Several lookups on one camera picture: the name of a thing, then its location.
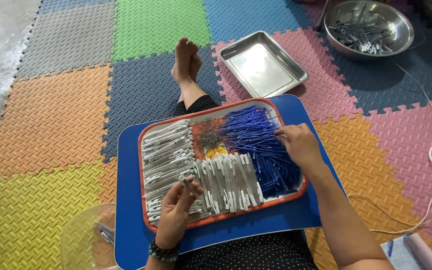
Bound rectangular steel tray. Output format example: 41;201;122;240
218;31;309;99

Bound clear plastic bowl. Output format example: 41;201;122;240
60;203;122;270

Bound colourful foam puzzle mat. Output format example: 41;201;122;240
0;0;432;270

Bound person's right hand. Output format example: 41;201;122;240
275;123;324;178

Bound round steel bowl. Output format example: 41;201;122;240
323;0;415;61

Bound pile of blue pen refills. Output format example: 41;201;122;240
217;105;303;200

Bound white paper sheets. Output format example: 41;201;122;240
380;232;432;270

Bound finished pens in clear bowl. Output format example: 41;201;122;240
96;221;116;245

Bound row of white clip pen caps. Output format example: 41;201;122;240
193;152;265;215

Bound black dotted dress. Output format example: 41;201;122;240
171;94;319;270

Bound blue lap board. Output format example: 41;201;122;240
113;94;349;270

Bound orange rimmed plastic tray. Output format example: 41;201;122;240
137;98;310;234

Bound single grey pen barrel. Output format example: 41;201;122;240
178;175;203;198

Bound heap of small metal springs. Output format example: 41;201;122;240
194;128;223;151

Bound heap of assembled grey pens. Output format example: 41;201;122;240
328;19;394;56

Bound white cable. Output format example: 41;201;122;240
346;60;432;235

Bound person's bare legs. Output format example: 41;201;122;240
170;36;209;110

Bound dark furniture leg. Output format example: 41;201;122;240
313;0;331;33

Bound dark beaded bracelet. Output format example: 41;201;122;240
148;238;181;263

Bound row of grey pen barrels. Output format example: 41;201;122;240
142;119;203;224

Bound person's left hand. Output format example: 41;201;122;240
155;176;205;251

